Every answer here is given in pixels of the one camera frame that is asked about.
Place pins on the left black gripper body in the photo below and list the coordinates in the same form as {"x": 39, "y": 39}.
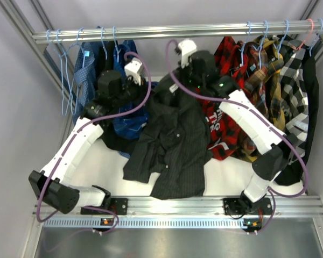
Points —
{"x": 135, "y": 84}

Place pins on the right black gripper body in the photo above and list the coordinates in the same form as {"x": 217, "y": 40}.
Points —
{"x": 190, "y": 67}

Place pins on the dark grey pinstripe shirt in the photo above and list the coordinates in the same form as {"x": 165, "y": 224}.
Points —
{"x": 173, "y": 144}

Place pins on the light blue wire hanger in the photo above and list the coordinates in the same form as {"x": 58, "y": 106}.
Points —
{"x": 67, "y": 105}

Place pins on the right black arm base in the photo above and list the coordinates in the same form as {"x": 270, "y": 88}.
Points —
{"x": 237, "y": 207}

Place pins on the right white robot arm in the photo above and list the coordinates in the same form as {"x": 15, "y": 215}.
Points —
{"x": 275, "y": 147}

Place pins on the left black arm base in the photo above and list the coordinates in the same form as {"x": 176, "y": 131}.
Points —
{"x": 113, "y": 204}

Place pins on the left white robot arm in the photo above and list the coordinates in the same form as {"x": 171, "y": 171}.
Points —
{"x": 52, "y": 184}

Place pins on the blue plaid shirt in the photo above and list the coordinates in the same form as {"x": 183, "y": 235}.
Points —
{"x": 128, "y": 127}

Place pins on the red plaid hanging shirt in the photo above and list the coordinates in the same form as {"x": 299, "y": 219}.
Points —
{"x": 231, "y": 60}

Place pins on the light blue checked shirt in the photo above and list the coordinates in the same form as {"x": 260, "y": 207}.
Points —
{"x": 85, "y": 74}

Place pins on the red black plaid shirt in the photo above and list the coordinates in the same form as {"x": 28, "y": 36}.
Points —
{"x": 223, "y": 129}

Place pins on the yellow brown plaid shirt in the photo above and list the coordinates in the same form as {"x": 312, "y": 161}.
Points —
{"x": 262, "y": 85}

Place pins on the black white plaid shirt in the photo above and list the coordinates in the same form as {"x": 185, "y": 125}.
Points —
{"x": 294, "y": 98}

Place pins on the light blue empty hanger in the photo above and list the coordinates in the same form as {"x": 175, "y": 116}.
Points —
{"x": 56, "y": 49}

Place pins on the black hanging garment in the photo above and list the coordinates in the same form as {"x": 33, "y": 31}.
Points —
{"x": 110, "y": 94}

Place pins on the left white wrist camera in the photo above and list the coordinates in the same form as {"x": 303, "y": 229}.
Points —
{"x": 133, "y": 71}

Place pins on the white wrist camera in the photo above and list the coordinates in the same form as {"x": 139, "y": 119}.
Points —
{"x": 133, "y": 71}
{"x": 187, "y": 47}

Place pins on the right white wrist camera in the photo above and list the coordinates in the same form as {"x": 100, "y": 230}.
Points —
{"x": 187, "y": 47}

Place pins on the aluminium hanging rail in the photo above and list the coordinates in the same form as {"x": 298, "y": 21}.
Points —
{"x": 179, "y": 31}

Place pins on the aluminium front rail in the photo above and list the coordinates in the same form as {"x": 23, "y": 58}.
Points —
{"x": 196, "y": 212}

